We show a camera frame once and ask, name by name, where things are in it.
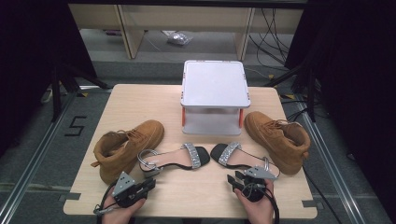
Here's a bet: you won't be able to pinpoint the black rhinestone strap sandal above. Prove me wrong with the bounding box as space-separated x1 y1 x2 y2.
136 142 211 179
210 141 280 178

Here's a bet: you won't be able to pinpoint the black floor cables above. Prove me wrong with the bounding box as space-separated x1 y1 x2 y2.
247 7 297 67

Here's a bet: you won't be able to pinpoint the person's right hand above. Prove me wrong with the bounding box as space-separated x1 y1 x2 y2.
233 178 276 224

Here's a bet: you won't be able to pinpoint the tan suede boot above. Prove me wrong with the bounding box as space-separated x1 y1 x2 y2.
243 111 312 175
91 119 165 185

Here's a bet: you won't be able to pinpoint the aluminium floor rail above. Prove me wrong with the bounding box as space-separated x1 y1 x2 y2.
294 98 372 224
0 89 79 222

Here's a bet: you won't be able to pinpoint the wooden shelf unit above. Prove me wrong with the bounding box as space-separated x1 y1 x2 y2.
68 3 304 62

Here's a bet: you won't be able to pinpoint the black metal stand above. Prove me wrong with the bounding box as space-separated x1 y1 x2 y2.
263 58 319 123
49 61 110 123

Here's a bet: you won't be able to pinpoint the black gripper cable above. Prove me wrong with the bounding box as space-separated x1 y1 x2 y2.
242 182 280 224
92 181 120 224

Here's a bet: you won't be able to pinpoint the clear plastic bag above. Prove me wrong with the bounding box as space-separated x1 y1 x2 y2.
166 32 194 47

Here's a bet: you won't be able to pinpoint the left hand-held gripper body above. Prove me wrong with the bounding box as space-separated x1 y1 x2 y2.
111 171 149 209

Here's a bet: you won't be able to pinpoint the black curtain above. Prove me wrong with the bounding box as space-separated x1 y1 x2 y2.
0 0 98 158
284 0 396 216

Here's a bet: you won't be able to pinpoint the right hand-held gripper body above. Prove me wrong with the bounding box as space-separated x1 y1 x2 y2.
240 165 279 203

